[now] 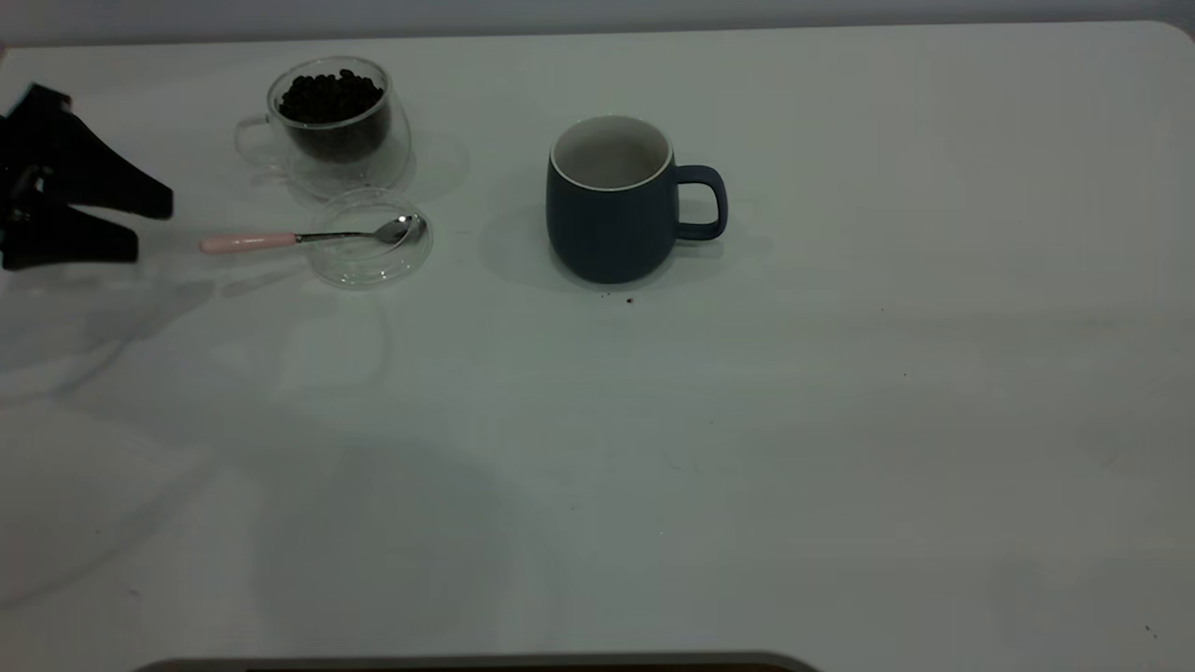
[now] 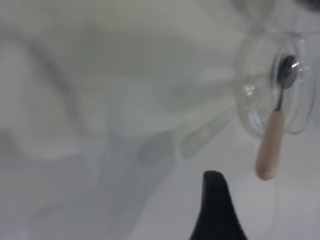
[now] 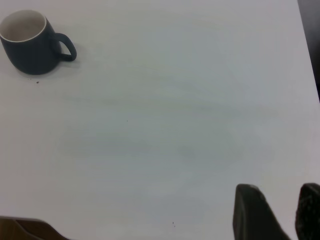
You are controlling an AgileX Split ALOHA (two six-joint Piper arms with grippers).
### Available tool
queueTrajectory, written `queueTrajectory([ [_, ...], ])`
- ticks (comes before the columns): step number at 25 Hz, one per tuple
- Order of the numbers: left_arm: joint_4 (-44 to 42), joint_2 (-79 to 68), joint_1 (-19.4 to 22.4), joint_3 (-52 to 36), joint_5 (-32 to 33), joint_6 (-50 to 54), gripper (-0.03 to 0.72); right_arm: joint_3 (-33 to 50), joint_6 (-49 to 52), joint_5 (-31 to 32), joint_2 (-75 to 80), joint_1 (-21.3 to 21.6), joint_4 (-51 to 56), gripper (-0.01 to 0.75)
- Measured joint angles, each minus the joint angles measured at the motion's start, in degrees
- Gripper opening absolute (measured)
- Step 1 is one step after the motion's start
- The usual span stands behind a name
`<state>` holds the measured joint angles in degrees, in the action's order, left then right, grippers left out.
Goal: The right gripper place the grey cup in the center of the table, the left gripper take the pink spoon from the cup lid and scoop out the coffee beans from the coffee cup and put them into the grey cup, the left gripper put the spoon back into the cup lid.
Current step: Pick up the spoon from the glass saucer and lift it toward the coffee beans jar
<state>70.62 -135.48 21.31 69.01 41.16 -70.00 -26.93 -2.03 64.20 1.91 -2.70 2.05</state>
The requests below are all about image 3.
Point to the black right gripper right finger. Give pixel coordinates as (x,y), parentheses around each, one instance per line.
(310,212)

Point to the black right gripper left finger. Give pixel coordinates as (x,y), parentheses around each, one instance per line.
(252,217)

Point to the dark grey ceramic mug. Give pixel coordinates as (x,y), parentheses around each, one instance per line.
(32,57)

